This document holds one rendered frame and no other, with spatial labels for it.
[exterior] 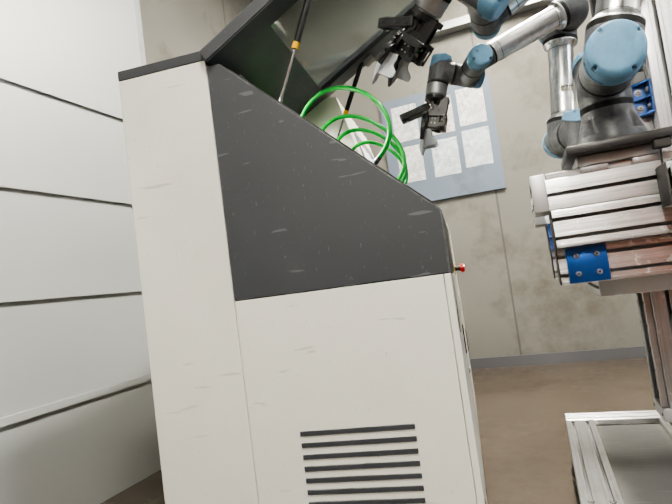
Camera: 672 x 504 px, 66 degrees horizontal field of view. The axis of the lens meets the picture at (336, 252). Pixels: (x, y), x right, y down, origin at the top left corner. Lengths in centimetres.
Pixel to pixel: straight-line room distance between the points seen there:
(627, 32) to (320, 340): 97
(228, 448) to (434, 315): 66
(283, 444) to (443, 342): 50
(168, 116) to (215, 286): 50
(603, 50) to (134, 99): 121
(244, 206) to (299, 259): 21
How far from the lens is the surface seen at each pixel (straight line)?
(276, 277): 140
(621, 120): 138
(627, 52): 128
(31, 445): 243
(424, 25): 143
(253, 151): 146
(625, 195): 135
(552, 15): 201
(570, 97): 207
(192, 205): 151
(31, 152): 257
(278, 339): 141
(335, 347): 137
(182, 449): 159
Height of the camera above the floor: 80
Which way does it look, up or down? 4 degrees up
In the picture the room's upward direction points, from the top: 8 degrees counter-clockwise
